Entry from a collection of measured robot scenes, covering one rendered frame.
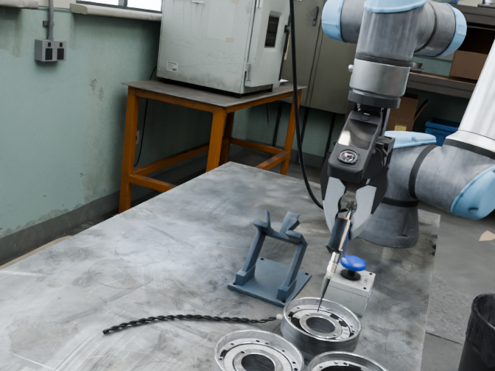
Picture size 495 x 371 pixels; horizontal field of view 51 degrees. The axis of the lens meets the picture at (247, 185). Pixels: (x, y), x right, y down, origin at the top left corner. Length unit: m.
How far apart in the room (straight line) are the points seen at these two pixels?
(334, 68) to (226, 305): 3.75
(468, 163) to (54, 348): 0.75
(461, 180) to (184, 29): 2.19
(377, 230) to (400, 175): 0.13
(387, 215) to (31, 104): 1.79
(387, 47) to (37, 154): 2.08
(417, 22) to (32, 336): 0.62
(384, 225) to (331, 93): 3.38
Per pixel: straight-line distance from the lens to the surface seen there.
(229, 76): 2.86
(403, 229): 1.14
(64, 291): 0.80
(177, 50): 3.00
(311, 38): 4.47
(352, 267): 0.82
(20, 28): 2.41
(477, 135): 1.05
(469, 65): 4.02
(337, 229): 0.76
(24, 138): 2.51
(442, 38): 0.80
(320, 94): 4.46
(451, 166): 1.03
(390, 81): 0.71
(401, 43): 0.72
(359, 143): 0.69
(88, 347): 0.69
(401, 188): 1.09
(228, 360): 0.63
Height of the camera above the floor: 1.21
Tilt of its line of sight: 18 degrees down
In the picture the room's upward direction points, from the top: 9 degrees clockwise
